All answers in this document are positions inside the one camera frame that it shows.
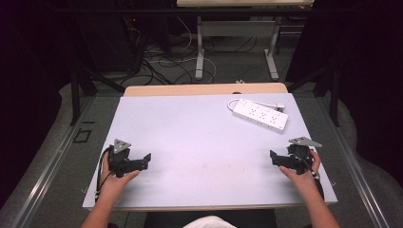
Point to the person's dark pants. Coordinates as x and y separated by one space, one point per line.
164 220

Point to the white desk with metal legs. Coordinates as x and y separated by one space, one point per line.
237 28

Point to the person's right hand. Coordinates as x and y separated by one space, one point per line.
305 182

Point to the person's white shirt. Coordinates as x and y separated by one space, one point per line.
210 222

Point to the white power strip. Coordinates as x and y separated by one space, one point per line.
261 115

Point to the black equipment cabinet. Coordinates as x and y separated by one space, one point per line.
107 41

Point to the person's left hand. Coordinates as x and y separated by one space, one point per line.
112 186

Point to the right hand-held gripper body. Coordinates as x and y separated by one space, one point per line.
299 156

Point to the black curtain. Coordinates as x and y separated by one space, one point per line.
370 72
28 79

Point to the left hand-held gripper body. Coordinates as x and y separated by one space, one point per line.
119 160

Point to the black floor socket cover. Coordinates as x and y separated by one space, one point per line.
82 136

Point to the metal floor rail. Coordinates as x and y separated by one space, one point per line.
44 171
351 164

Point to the black metal stand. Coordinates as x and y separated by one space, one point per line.
76 91

